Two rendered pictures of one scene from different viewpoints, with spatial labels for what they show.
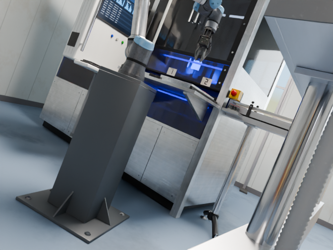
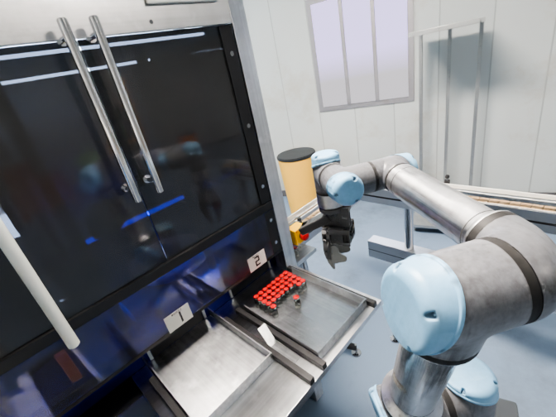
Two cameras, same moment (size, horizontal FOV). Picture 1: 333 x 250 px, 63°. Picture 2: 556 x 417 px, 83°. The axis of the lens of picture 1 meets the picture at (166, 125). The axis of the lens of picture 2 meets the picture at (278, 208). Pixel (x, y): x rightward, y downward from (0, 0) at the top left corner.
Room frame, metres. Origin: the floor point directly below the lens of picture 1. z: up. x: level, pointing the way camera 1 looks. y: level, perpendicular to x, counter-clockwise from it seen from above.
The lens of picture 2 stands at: (1.70, 0.78, 1.68)
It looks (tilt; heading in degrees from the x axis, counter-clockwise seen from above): 25 degrees down; 285
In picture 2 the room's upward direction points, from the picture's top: 12 degrees counter-clockwise
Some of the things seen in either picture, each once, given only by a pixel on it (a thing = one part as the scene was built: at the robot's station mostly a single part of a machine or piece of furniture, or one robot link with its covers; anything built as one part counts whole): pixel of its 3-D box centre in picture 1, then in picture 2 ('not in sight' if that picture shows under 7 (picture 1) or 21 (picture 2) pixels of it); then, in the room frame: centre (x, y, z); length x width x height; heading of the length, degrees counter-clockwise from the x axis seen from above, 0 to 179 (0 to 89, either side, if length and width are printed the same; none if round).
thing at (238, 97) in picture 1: (236, 94); (295, 232); (1.96, -0.38, 0.99); 0.08 x 0.07 x 0.07; 146
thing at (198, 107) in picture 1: (193, 107); not in sight; (1.89, -0.13, 0.79); 0.34 x 0.03 x 0.13; 146
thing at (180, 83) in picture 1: (187, 89); (303, 305); (1.91, -0.04, 0.90); 0.34 x 0.26 x 0.04; 145
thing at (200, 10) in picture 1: (203, 7); (347, 183); (1.71, 0.06, 1.38); 0.11 x 0.11 x 0.08; 21
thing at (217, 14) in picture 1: (215, 15); (327, 172); (1.76, -0.03, 1.38); 0.09 x 0.08 x 0.11; 111
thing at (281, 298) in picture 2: not in sight; (285, 294); (1.98, -0.09, 0.90); 0.18 x 0.02 x 0.05; 55
